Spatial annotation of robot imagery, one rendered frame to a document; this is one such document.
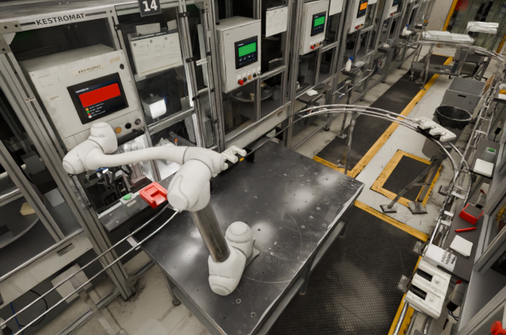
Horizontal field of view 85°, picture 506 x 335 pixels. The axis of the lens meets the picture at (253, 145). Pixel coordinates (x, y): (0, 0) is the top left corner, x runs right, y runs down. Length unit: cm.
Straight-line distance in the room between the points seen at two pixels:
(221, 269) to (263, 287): 35
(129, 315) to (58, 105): 167
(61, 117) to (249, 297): 134
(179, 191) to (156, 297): 159
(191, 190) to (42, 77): 83
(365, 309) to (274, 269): 98
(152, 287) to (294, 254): 129
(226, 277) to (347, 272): 139
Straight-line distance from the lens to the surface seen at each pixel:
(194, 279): 181
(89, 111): 160
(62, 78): 155
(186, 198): 111
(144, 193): 193
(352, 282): 264
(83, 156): 145
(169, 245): 197
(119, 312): 265
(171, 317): 250
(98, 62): 158
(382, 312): 260
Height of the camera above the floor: 224
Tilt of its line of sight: 36 degrees down
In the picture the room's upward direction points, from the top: 1 degrees counter-clockwise
